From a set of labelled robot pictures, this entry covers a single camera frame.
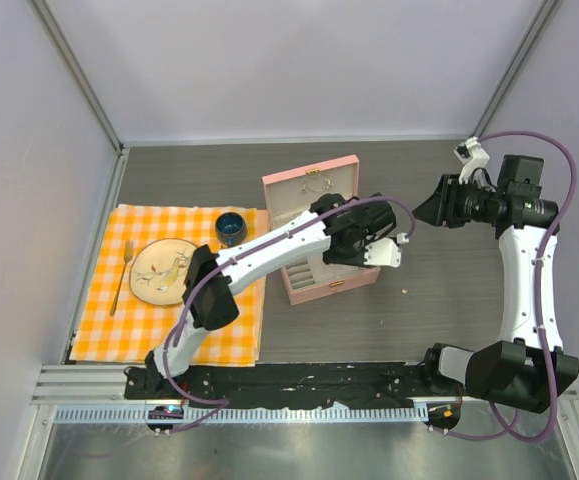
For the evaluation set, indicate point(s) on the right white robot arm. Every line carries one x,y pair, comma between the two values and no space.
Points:
513,370

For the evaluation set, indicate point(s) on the gold fork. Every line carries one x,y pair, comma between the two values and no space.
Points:
128,253

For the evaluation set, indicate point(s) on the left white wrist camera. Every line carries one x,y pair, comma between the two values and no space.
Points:
383,253

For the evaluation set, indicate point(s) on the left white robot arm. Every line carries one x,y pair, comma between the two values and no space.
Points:
213,280

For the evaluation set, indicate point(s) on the dark blue mug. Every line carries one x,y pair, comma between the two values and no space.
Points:
231,229

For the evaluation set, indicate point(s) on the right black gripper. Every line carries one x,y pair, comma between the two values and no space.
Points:
441,209

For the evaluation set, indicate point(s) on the slotted white cable duct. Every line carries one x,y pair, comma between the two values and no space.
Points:
162,414

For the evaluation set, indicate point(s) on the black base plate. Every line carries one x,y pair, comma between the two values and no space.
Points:
307,386

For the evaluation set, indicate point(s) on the yellow checkered cloth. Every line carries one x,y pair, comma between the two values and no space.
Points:
137,327

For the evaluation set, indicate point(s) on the pink jewelry box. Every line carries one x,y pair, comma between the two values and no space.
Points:
291,192

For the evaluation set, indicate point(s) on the bird pattern ceramic plate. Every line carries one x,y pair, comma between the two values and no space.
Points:
159,270

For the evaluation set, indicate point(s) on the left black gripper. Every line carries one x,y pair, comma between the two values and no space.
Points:
333,259

